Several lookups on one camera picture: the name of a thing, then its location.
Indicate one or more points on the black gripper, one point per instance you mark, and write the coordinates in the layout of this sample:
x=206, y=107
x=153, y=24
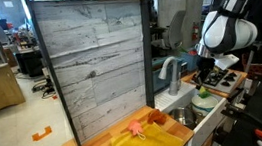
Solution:
x=205, y=64

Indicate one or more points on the green yellow plush toy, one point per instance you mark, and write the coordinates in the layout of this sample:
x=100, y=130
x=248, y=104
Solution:
x=203, y=92

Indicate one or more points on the orange plush toy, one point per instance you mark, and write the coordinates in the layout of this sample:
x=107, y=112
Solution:
x=156, y=116

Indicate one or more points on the pink plush toy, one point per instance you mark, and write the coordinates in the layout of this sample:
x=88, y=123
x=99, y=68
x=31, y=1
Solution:
x=135, y=127

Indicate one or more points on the yellow towel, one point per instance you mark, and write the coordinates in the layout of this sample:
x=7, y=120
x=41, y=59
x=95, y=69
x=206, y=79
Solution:
x=146, y=145

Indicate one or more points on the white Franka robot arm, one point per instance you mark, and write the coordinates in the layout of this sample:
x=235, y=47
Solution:
x=229, y=27

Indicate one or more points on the toy stove top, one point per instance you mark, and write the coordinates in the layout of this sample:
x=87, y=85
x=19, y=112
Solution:
x=226, y=79

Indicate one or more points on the white sink unit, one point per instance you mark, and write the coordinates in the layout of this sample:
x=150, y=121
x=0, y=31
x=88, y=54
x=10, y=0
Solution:
x=174, y=99

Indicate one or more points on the grey toy faucet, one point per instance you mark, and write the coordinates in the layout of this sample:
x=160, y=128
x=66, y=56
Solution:
x=173, y=74

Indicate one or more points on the green patterned bowl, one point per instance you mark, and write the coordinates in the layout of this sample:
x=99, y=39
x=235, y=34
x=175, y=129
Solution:
x=204, y=106

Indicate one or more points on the steel bowl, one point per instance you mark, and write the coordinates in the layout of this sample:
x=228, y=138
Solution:
x=181, y=114

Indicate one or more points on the red fire extinguisher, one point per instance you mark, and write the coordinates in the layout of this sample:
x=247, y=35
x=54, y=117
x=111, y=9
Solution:
x=195, y=31

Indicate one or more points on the grey office chair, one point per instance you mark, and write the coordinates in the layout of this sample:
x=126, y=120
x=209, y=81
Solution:
x=174, y=30

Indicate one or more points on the grey wood-plank panel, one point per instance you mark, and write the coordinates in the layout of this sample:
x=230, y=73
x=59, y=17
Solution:
x=95, y=54

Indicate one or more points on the black storage bins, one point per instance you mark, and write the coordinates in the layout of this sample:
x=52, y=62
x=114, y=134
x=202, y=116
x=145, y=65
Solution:
x=30, y=63

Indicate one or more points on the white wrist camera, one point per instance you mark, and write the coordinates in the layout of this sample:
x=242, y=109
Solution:
x=227, y=60

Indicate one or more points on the black metal frame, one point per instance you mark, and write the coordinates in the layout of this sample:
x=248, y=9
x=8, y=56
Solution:
x=146, y=31

